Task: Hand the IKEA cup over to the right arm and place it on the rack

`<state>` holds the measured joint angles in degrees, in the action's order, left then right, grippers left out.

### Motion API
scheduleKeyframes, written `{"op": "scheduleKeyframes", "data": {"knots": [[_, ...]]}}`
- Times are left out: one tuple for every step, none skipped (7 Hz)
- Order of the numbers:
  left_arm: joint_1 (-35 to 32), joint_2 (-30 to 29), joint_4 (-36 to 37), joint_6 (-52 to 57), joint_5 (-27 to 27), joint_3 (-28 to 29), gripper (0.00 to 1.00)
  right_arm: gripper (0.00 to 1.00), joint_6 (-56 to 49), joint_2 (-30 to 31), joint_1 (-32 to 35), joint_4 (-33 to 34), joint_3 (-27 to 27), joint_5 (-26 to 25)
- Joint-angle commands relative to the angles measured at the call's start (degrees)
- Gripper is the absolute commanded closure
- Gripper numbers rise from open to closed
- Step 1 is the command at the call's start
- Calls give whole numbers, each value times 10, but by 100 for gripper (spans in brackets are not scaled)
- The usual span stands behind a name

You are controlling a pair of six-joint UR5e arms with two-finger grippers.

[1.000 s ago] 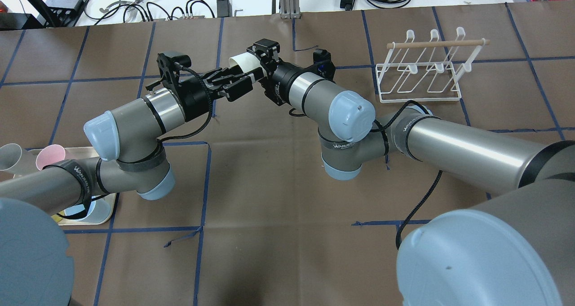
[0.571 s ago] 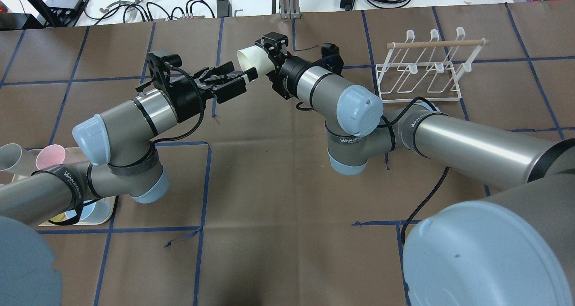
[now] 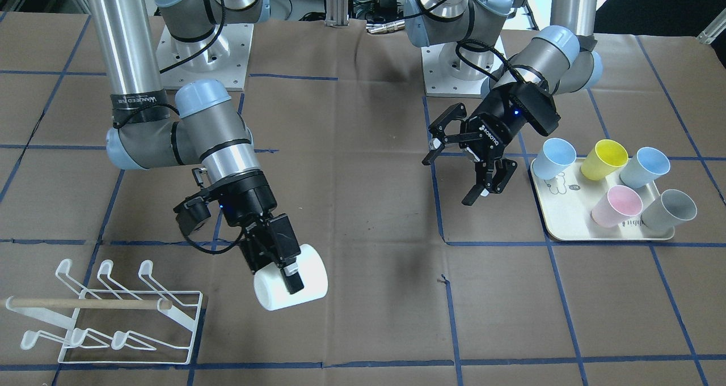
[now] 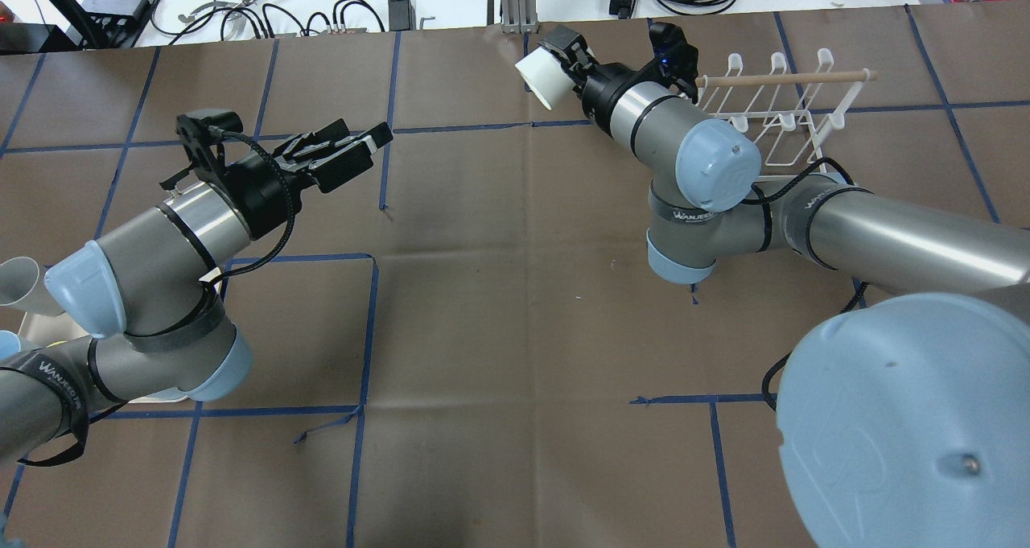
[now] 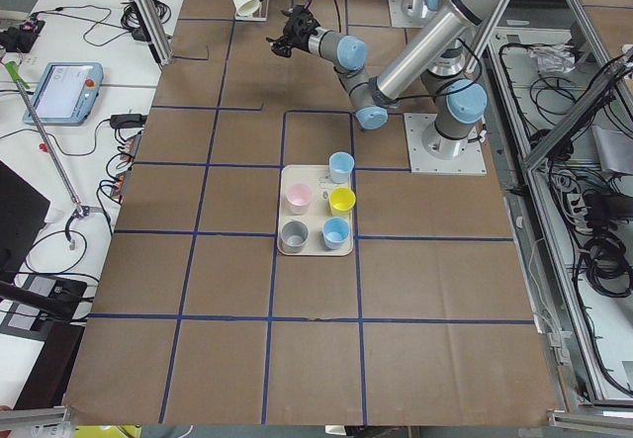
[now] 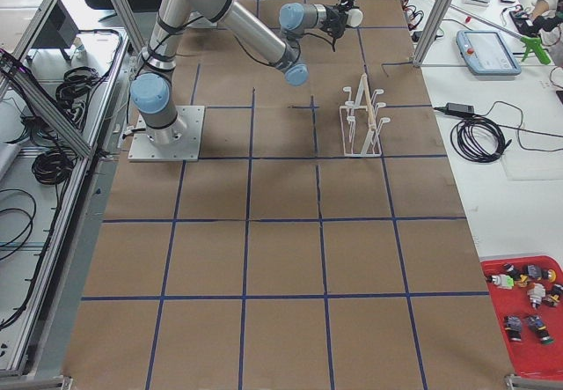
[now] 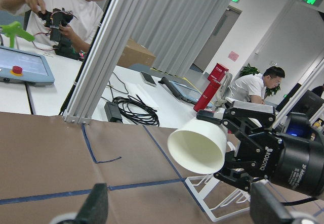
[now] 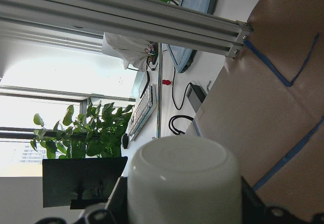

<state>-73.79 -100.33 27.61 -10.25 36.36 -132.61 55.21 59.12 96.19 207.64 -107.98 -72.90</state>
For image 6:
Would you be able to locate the white wire cup rack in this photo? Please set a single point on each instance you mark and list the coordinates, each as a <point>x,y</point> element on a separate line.
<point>360,123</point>

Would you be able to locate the red parts tray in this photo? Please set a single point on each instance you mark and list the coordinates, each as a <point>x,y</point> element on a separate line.
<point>527,297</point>

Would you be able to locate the black power adapter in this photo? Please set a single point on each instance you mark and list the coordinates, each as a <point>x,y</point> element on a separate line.
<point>457,109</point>

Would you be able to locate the aluminium frame post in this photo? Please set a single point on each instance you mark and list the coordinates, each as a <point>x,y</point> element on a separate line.
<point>427,38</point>

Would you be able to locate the green handled tool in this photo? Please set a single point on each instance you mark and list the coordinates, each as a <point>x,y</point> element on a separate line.
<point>535,45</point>

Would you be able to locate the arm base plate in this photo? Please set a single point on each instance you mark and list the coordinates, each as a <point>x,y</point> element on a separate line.
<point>180,141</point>

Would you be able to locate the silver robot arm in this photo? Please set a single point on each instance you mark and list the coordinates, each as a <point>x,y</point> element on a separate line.
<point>151,87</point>

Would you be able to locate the blue teach pendant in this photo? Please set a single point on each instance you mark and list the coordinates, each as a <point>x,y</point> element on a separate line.
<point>486,54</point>

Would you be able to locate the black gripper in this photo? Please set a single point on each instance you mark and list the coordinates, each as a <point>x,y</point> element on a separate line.
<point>332,14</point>

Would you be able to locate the white ikea cup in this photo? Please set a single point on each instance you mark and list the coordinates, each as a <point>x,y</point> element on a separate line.
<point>354,17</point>

